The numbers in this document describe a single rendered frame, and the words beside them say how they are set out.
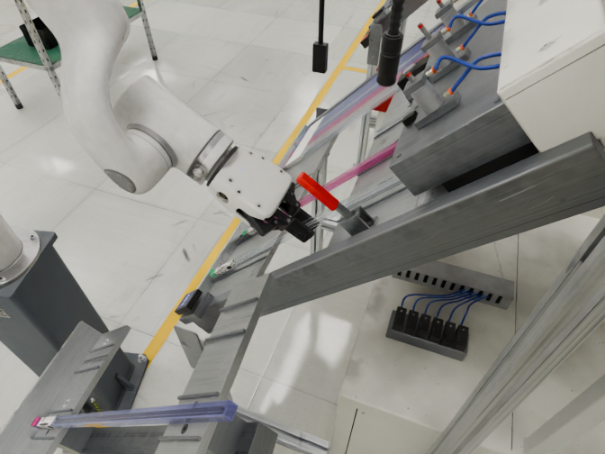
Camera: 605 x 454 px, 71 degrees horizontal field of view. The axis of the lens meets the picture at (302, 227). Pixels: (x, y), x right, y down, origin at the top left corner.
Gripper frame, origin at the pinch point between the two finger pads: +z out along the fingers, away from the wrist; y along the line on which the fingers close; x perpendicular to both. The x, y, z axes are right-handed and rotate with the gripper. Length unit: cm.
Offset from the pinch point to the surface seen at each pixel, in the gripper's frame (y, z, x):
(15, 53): 122, -154, 170
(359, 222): -7.0, 2.4, -14.9
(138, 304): 21, -14, 122
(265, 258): -1.2, -0.3, 11.5
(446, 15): 20.9, -2.7, -29.0
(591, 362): 14, 66, -3
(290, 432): -11, 35, 53
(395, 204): -3.4, 4.8, -17.7
